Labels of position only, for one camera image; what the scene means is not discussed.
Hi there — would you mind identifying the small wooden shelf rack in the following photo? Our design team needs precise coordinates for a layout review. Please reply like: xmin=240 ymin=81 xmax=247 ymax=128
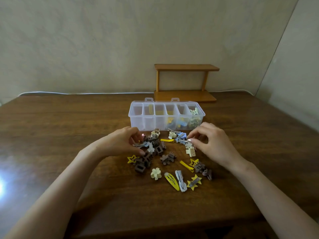
xmin=154 ymin=64 xmax=220 ymax=103

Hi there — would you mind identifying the person's right forearm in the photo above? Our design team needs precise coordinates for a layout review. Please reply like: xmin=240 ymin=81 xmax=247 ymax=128
xmin=232 ymin=160 xmax=319 ymax=239

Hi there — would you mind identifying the clear plastic compartment box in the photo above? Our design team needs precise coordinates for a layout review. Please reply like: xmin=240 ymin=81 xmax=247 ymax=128
xmin=128 ymin=97 xmax=206 ymax=132

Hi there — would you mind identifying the person's left forearm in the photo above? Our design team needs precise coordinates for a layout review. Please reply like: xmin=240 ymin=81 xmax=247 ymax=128
xmin=5 ymin=144 xmax=105 ymax=239

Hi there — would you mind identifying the pile of mixed hair clips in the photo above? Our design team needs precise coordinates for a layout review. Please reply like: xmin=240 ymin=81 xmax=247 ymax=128
xmin=127 ymin=128 xmax=203 ymax=193

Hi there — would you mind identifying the person's right hand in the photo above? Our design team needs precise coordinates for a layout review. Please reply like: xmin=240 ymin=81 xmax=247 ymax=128
xmin=186 ymin=121 xmax=250 ymax=172

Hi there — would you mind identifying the white cable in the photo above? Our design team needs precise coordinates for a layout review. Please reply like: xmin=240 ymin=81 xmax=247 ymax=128
xmin=19 ymin=90 xmax=254 ymax=97

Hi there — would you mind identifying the person's left hand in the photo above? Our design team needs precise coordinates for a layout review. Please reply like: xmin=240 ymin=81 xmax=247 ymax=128
xmin=94 ymin=126 xmax=146 ymax=160

